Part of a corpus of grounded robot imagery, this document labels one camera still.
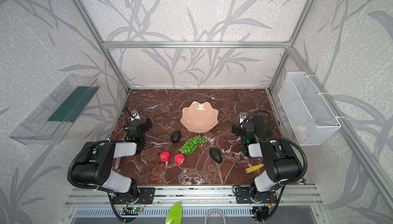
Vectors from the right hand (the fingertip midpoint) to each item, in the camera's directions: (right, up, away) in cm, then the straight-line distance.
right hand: (243, 117), depth 95 cm
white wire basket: (+19, +3, -35) cm, 39 cm away
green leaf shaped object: (-38, -42, -27) cm, 62 cm away
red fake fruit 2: (-38, -21, -15) cm, 46 cm away
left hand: (-64, +2, -3) cm, 64 cm away
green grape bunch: (-32, -14, -9) cm, 36 cm away
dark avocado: (-42, -11, -4) cm, 44 cm away
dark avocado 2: (-18, -20, -13) cm, 29 cm away
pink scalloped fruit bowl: (-29, -1, +5) cm, 29 cm away
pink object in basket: (+23, -6, -22) cm, 32 cm away
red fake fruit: (-46, -20, -13) cm, 52 cm away
